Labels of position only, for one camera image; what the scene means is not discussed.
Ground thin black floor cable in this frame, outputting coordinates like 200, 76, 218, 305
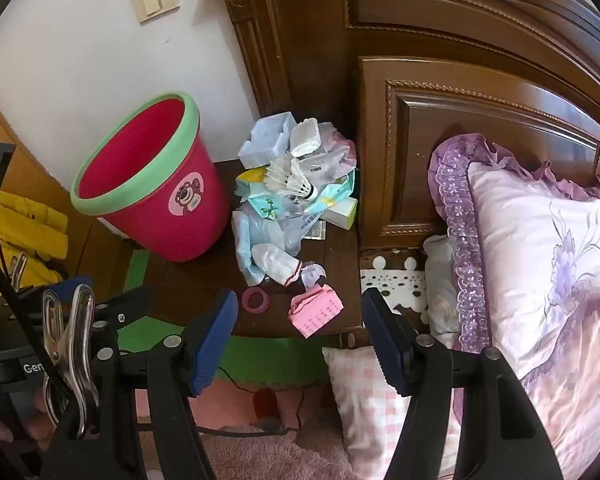
200, 365, 301, 436

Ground purple ruffled floral pillow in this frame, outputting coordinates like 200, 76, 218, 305
427, 132, 600, 376

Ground clear plastic tray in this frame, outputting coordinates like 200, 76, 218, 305
237, 111, 297, 167

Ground carved wooden headboard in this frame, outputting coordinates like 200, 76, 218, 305
192, 0, 600, 253

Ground white sock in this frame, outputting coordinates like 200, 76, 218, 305
251, 243, 303, 287

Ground teal wet wipes packet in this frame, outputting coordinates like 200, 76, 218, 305
235, 167, 357, 222

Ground yellow cloth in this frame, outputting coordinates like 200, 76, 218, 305
0, 190, 70, 291

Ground white tissue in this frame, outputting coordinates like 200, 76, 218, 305
231, 207, 301, 286

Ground brown polka-dot cloth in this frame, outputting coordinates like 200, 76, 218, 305
360, 252, 431, 326

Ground pink tape ring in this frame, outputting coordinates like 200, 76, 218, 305
242, 287, 271, 315

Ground red bin with green rim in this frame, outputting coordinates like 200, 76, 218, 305
70, 91, 231, 263

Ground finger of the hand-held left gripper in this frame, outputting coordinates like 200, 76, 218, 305
94, 285, 154, 330
42, 275, 96, 297

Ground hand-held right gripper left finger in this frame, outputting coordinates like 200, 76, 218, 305
40, 287, 239, 480

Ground pink printed plastic bag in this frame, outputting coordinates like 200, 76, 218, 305
319, 125, 358, 181

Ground pink purple quilt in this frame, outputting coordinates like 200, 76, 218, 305
520, 305, 600, 480

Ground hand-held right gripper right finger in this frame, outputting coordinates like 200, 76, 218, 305
361, 287, 566, 480

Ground white cloth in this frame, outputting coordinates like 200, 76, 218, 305
422, 232, 462, 336

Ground dark wooden nightstand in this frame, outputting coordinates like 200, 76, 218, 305
87, 160, 366, 341

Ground pink checkered pillow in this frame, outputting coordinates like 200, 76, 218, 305
322, 345, 461, 480

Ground white carton with photo prints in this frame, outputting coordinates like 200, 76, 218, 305
320, 196, 359, 231

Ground pink fluffy rug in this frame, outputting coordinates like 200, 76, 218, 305
200, 430, 361, 480

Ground silver metal spring clip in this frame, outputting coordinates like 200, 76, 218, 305
9, 254, 29, 292
41, 284, 102, 438

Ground pink paper box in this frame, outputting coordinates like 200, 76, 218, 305
290, 284, 343, 337

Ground pink foam mat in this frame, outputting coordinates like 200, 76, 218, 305
135, 382, 333, 436

